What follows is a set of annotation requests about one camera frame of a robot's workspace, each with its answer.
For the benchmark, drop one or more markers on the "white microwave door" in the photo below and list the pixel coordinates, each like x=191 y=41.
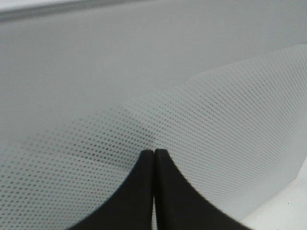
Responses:
x=86 y=85

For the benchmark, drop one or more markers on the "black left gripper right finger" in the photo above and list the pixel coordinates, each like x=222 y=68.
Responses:
x=178 y=206

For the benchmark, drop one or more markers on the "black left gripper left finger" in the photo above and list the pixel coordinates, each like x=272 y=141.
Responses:
x=131 y=206

